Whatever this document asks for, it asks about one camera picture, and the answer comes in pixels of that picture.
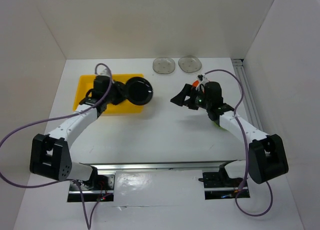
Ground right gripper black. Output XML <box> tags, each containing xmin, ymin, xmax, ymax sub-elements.
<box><xmin>170</xmin><ymin>83</ymin><xmax>212</xmax><ymax>110</ymax></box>

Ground orange plate back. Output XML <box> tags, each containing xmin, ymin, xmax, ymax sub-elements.
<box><xmin>192</xmin><ymin>80</ymin><xmax>200</xmax><ymax>87</ymax></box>

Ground black plate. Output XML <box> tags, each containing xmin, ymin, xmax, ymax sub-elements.
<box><xmin>125</xmin><ymin>76</ymin><xmax>153</xmax><ymax>106</ymax></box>

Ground green plate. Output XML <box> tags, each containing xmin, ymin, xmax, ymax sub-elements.
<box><xmin>213</xmin><ymin>120</ymin><xmax>224</xmax><ymax>129</ymax></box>

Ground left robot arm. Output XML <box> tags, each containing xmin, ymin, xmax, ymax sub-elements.
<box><xmin>29</xmin><ymin>75</ymin><xmax>126</xmax><ymax>190</ymax></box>

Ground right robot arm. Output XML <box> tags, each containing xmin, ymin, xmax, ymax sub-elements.
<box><xmin>170</xmin><ymin>81</ymin><xmax>289</xmax><ymax>186</ymax></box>

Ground yellow plastic bin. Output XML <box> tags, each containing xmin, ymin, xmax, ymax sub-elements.
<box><xmin>72</xmin><ymin>74</ymin><xmax>144</xmax><ymax>116</ymax></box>

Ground clear glass plate right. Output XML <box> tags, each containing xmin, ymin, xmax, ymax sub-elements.
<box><xmin>178</xmin><ymin>55</ymin><xmax>202</xmax><ymax>73</ymax></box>

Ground clear glass plate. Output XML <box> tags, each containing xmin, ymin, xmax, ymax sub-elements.
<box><xmin>178</xmin><ymin>55</ymin><xmax>202</xmax><ymax>73</ymax></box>
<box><xmin>152</xmin><ymin>57</ymin><xmax>176</xmax><ymax>75</ymax></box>

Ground clear glass plate left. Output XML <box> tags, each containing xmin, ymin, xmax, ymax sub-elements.
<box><xmin>152</xmin><ymin>57</ymin><xmax>176</xmax><ymax>75</ymax></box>

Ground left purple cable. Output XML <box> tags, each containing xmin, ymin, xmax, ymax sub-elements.
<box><xmin>0</xmin><ymin>63</ymin><xmax>113</xmax><ymax>230</ymax></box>

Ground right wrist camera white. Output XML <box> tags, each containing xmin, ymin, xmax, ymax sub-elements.
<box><xmin>196</xmin><ymin>74</ymin><xmax>209</xmax><ymax>92</ymax></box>

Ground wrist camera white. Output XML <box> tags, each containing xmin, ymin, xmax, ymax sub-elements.
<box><xmin>196</xmin><ymin>74</ymin><xmax>209</xmax><ymax>92</ymax></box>
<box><xmin>96</xmin><ymin>68</ymin><xmax>111</xmax><ymax>76</ymax></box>

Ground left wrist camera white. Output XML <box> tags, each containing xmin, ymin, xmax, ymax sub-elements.
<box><xmin>96</xmin><ymin>68</ymin><xmax>111</xmax><ymax>76</ymax></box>

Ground aluminium rail right side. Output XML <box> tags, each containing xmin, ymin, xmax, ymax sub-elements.
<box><xmin>231</xmin><ymin>58</ymin><xmax>263</xmax><ymax>130</ymax></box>

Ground aluminium rail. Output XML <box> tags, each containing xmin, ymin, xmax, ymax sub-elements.
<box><xmin>87</xmin><ymin>160</ymin><xmax>235</xmax><ymax>172</ymax></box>
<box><xmin>231</xmin><ymin>58</ymin><xmax>263</xmax><ymax>130</ymax></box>

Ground aluminium rail front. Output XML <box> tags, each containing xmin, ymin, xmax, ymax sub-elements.
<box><xmin>87</xmin><ymin>160</ymin><xmax>235</xmax><ymax>172</ymax></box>

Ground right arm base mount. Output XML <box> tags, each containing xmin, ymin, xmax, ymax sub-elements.
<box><xmin>198</xmin><ymin>171</ymin><xmax>250</xmax><ymax>200</ymax></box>

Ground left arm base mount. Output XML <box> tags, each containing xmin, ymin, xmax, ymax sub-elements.
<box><xmin>67</xmin><ymin>173</ymin><xmax>116</xmax><ymax>203</ymax></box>

